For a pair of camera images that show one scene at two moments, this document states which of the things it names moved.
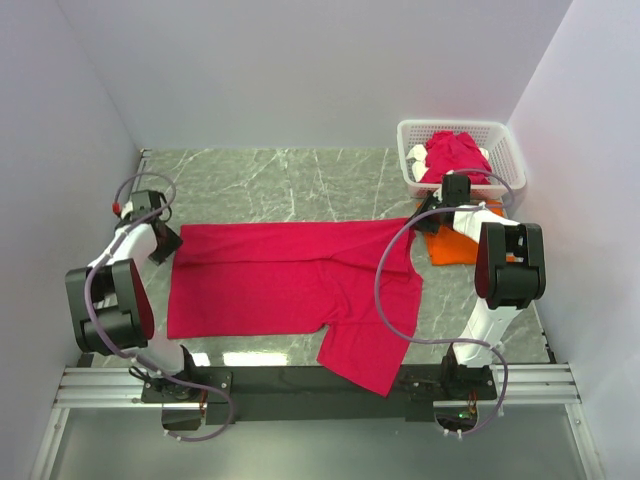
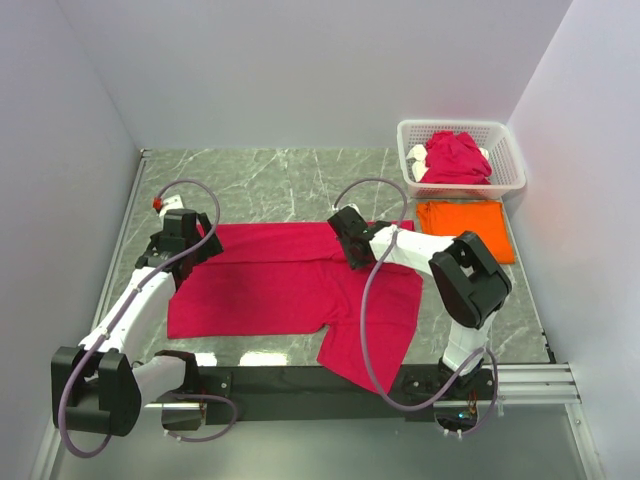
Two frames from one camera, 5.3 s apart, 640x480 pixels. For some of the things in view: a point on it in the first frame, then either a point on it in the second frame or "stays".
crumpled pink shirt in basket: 447,151 stays
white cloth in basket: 419,166 stays
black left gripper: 174,242 to 208,250
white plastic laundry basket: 492,135 stays
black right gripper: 420,219 to 354,262
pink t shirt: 358,278 stays
